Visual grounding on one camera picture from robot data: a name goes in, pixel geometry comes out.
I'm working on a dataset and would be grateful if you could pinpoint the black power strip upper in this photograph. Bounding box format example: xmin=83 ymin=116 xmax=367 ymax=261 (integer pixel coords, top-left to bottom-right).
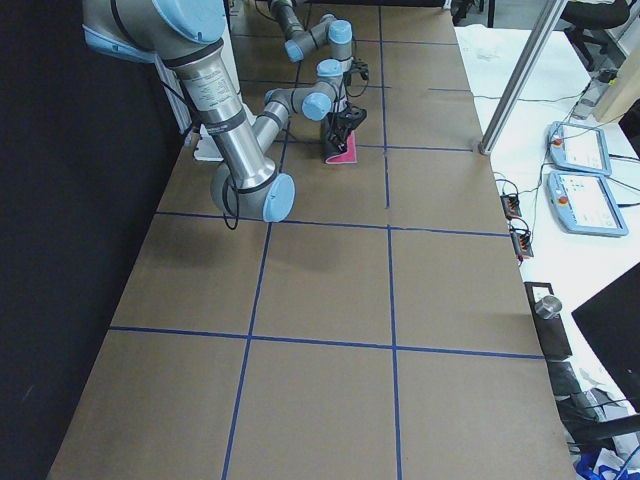
xmin=500 ymin=193 xmax=522 ymax=220

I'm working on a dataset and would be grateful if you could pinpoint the black computer monitor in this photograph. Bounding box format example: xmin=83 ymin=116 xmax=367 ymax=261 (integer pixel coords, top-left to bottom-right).
xmin=572 ymin=265 xmax=639 ymax=409

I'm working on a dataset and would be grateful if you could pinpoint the silver metal cylinder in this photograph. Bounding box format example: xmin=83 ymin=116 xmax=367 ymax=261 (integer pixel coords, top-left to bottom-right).
xmin=534 ymin=295 xmax=563 ymax=320

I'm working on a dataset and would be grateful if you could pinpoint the upper teach pendant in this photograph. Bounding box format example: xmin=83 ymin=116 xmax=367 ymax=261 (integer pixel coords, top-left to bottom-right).
xmin=547 ymin=121 xmax=612 ymax=176

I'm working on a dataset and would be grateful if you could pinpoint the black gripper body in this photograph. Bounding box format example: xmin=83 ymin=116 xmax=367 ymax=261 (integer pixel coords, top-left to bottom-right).
xmin=348 ymin=58 xmax=369 ymax=83
xmin=330 ymin=103 xmax=367 ymax=135

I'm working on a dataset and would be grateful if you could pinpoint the teach pendant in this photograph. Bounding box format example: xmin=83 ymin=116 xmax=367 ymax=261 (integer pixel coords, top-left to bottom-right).
xmin=546 ymin=171 xmax=628 ymax=238
xmin=547 ymin=121 xmax=612 ymax=176

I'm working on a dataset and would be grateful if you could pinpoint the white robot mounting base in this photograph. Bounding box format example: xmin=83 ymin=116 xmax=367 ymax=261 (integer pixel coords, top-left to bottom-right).
xmin=153 ymin=1 xmax=246 ymax=162

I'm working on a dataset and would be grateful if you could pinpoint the black office chair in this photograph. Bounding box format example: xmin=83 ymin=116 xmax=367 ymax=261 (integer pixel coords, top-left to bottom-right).
xmin=561 ymin=0 xmax=636 ymax=72

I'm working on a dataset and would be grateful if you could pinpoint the pink towel with white edge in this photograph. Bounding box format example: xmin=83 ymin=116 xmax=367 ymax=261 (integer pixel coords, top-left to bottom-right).
xmin=324 ymin=132 xmax=357 ymax=165

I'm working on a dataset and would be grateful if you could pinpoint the lower teach pendant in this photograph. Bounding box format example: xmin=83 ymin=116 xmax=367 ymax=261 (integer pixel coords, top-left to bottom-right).
xmin=546 ymin=171 xmax=628 ymax=238

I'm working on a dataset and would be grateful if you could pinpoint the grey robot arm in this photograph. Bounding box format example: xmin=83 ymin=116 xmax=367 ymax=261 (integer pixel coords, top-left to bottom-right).
xmin=267 ymin=0 xmax=369 ymax=86
xmin=82 ymin=0 xmax=368 ymax=223

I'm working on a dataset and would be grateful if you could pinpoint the aluminium frame post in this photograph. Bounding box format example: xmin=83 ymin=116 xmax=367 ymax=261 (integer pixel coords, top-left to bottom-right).
xmin=478 ymin=0 xmax=568 ymax=156

